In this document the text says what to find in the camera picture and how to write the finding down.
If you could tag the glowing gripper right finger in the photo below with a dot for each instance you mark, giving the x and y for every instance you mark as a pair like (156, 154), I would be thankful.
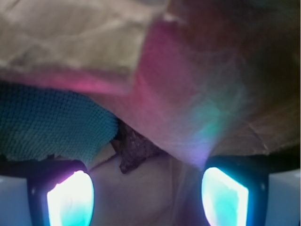
(257, 190)

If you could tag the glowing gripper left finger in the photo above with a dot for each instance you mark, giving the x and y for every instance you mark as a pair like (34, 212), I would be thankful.
(45, 193)

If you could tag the dark brown rock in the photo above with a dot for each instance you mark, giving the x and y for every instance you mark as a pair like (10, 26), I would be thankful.
(133, 148)

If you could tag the light blue cloth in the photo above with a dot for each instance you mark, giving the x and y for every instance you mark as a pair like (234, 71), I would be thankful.
(38, 123)

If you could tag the brown paper bag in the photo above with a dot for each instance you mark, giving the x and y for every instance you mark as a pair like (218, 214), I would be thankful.
(195, 77)

